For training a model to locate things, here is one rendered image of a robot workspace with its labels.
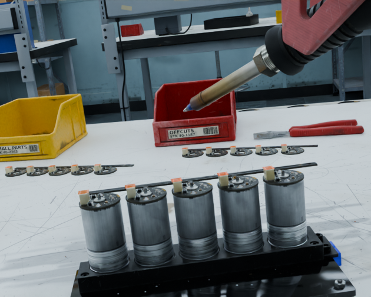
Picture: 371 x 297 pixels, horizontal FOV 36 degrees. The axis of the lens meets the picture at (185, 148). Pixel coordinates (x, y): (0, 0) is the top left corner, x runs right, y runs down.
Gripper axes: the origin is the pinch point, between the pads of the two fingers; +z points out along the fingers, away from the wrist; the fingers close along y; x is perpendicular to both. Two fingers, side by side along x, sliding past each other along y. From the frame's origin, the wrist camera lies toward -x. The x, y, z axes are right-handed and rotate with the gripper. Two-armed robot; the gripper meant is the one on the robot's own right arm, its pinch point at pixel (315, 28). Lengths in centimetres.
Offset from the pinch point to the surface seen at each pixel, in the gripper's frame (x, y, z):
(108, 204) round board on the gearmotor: -6.1, 3.5, 13.9
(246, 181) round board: -1.5, -3.0, 11.3
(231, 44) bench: -119, -194, 92
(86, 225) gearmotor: -6.5, 4.5, 15.5
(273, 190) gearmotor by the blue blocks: 0.2, -3.4, 10.9
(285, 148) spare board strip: -9.2, -26.9, 22.1
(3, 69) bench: -203, -131, 140
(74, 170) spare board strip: -24.9, -12.5, 31.0
